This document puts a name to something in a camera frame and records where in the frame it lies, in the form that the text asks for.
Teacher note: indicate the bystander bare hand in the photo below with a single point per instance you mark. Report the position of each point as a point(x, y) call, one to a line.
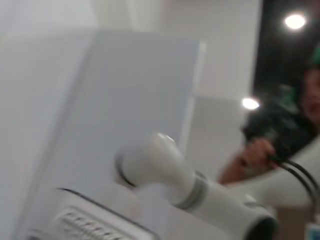
point(257, 150)

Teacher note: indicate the round ceiling light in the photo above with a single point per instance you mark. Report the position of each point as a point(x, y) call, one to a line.
point(295, 21)
point(250, 103)

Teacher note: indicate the person in dark jacket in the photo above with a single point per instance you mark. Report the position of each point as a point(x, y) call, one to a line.
point(280, 125)

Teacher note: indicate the bystander bare forearm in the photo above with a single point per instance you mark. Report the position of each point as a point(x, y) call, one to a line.
point(232, 172)

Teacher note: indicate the pale grey partition panel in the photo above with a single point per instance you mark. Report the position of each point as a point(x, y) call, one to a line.
point(137, 87)

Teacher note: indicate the white vented robot torso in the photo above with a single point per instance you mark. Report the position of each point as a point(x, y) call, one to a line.
point(87, 220)

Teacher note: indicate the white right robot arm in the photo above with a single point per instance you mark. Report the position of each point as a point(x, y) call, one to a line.
point(162, 162)

